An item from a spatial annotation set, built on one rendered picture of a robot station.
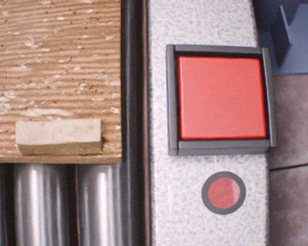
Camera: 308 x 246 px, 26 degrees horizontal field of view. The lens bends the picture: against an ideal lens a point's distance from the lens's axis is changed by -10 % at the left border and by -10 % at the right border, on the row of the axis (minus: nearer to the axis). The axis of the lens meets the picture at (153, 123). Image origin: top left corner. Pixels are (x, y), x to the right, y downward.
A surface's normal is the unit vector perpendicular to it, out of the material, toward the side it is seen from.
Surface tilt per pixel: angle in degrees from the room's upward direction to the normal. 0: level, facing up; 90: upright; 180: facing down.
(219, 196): 0
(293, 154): 0
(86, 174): 41
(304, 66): 0
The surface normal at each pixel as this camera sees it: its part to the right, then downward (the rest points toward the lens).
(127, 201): 0.68, -0.25
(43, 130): 0.08, -0.49
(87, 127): 0.02, -0.29
